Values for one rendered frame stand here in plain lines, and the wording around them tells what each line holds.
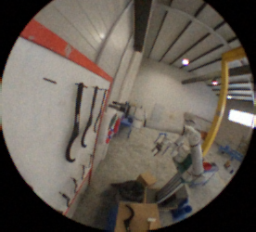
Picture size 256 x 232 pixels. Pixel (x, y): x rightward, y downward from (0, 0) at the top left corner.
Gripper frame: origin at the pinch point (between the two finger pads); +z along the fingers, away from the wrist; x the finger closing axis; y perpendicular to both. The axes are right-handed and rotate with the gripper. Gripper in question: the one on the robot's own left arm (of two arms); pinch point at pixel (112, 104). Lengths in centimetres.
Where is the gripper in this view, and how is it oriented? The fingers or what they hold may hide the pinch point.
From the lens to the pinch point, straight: 81.6
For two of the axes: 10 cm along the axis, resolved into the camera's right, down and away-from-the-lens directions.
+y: 3.0, -9.2, -2.4
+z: -9.5, -3.1, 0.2
